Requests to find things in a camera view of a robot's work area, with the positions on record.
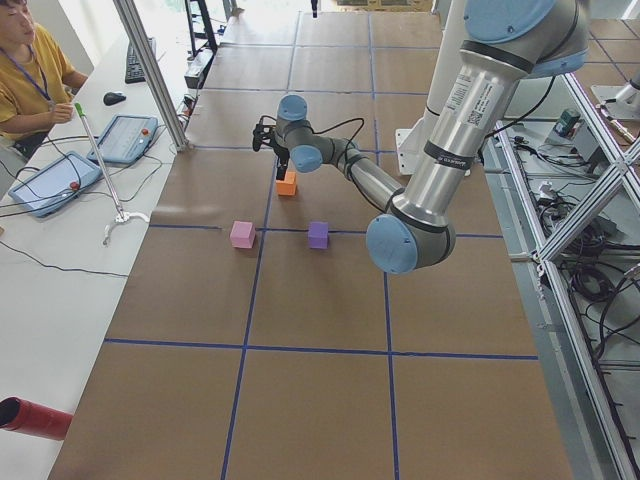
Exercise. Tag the orange foam cube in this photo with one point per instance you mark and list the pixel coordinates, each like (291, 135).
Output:
(288, 185)

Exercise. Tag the aluminium frame post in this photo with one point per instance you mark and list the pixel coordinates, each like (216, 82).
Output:
(137, 35)

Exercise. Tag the person in yellow shirt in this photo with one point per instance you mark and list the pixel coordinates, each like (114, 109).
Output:
(37, 80)

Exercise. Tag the black keyboard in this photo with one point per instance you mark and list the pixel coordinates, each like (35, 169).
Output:
(134, 72)

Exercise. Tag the aluminium side frame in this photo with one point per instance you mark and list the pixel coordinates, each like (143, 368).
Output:
(570, 207)

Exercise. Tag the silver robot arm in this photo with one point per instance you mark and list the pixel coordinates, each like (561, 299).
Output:
(488, 48)

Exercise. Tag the red cylinder tube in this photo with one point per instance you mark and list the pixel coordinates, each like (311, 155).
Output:
(29, 418)

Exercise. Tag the far blue teach pendant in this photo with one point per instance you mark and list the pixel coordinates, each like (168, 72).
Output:
(126, 138)

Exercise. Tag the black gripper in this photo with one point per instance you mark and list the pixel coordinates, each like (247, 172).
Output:
(281, 158)

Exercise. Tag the near blue teach pendant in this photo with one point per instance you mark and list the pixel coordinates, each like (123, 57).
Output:
(55, 185)

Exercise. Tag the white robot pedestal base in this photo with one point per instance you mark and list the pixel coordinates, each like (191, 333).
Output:
(410, 142)

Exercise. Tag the pink foam cube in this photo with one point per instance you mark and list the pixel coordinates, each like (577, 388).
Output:
(242, 235)

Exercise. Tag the green power adapter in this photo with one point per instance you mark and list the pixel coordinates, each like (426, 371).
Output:
(566, 122)

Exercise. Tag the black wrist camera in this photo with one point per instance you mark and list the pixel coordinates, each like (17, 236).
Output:
(262, 136)

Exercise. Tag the blue teach pendant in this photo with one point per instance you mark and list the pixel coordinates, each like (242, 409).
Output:
(55, 185)
(126, 138)

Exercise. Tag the purple foam cube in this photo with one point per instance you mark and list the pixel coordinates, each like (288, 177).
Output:
(318, 235)

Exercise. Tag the black computer mouse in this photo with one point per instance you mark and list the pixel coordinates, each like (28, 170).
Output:
(112, 98)

